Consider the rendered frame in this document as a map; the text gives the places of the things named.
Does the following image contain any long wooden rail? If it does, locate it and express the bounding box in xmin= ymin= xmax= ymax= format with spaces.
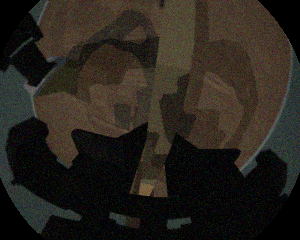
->
xmin=139 ymin=0 xmax=195 ymax=196

